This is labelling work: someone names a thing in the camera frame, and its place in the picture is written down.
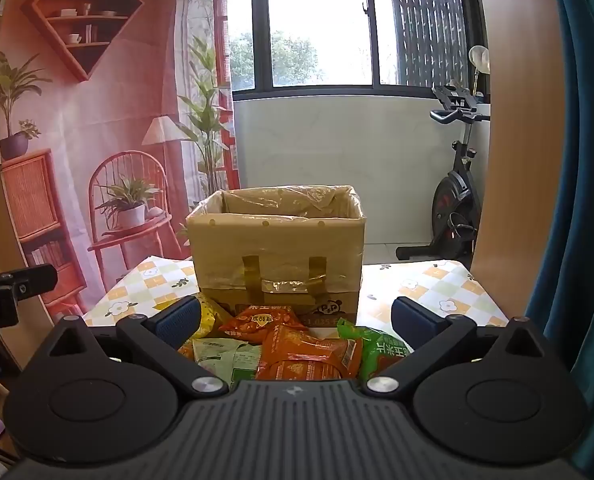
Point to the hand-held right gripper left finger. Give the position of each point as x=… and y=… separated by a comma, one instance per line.
x=179, y=317

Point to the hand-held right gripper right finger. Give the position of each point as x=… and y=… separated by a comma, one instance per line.
x=414, y=320

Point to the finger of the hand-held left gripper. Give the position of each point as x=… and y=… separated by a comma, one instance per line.
x=32, y=280

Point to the yellow snack packet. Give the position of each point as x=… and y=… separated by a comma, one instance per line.
x=213, y=317

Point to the pale green snack packet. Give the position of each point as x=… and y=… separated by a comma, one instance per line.
x=227, y=360

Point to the small orange snack packet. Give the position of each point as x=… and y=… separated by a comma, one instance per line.
x=262, y=322

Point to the brown cardboard box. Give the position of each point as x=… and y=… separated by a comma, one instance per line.
x=277, y=305

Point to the large orange snack packet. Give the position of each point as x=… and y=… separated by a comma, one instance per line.
x=302, y=360

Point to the checkered floral tablecloth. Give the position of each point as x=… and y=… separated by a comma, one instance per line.
x=142, y=285

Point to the clear plastic box liner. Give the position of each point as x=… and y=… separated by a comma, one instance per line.
x=227, y=250

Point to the black exercise bike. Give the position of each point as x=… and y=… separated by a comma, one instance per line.
x=452, y=200

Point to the printed room backdrop cloth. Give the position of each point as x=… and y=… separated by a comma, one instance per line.
x=102, y=110

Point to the teal curtain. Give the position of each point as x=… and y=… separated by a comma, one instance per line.
x=577, y=160

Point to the white globe lamp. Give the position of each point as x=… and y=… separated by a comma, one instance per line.
x=478, y=55

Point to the black framed window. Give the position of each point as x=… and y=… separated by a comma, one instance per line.
x=317, y=25

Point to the wooden door frame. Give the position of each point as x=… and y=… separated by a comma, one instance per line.
x=522, y=135

